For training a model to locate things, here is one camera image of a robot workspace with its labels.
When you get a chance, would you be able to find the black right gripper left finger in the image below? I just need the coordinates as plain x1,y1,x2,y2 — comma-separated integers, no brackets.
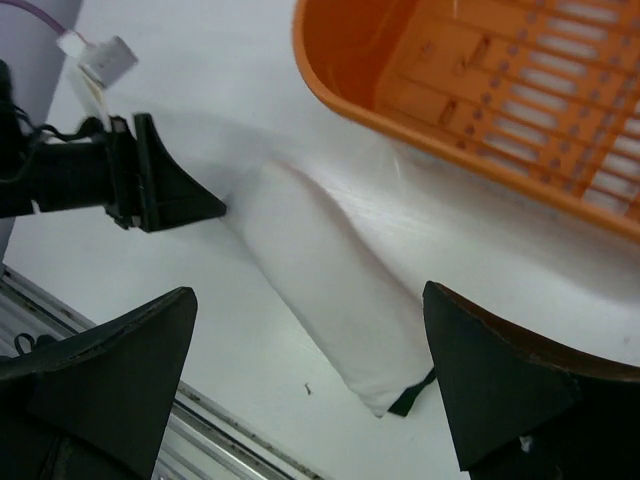
1,287,198,479

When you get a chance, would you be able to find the aluminium mounting rail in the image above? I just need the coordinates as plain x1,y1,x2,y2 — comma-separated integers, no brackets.
1,268,319,479

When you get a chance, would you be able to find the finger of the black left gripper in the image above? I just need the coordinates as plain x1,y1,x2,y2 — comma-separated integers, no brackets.
133,113,226,233

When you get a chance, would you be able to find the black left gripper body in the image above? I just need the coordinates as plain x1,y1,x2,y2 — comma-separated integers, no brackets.
1,62,144,229

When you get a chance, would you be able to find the orange plastic basket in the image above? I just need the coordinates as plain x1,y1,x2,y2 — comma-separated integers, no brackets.
292,1,639,240

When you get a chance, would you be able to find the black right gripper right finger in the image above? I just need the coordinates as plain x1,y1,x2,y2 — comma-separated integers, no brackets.
423,281,639,479

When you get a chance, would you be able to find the white and green t-shirt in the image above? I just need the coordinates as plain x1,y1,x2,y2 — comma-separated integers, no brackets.
225,160,435,417

